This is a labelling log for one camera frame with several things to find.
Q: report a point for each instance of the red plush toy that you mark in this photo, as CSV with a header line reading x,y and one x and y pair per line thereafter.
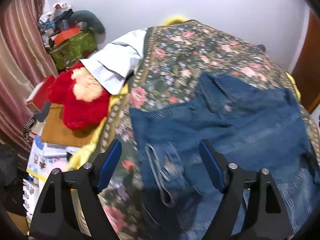
x,y
85,102

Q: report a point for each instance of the brown cardboard board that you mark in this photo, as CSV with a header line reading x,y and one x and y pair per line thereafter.
x,y
55,131

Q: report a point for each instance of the grey plush cushion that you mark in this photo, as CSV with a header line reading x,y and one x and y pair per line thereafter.
x,y
88,19

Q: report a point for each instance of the white pillow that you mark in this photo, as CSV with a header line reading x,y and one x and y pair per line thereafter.
x,y
117,60

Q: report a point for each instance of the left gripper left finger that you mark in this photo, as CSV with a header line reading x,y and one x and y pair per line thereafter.
x,y
69,207

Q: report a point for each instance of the floral bedspread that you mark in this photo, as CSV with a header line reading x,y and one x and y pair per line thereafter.
x,y
174,57

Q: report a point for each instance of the green storage box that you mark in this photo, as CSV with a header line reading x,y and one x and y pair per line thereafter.
x,y
80,46

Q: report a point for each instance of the wooden door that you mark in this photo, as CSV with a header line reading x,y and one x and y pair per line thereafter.
x,y
306,71

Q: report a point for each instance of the striped pink curtain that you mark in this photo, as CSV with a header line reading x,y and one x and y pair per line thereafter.
x,y
24,64

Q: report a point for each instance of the orange box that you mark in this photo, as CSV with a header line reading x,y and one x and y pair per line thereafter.
x,y
66,34

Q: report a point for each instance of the clutter pile of items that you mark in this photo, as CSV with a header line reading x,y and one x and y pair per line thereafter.
x,y
53,22

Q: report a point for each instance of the blue denim jacket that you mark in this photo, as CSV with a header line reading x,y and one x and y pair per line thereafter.
x,y
251,127

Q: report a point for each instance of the white printed carton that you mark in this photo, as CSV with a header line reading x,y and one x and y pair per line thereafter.
x,y
43,158

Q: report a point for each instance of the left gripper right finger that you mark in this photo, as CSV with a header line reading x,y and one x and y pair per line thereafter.
x,y
251,207

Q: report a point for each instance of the red book box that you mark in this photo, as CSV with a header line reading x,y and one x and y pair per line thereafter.
x,y
36,100

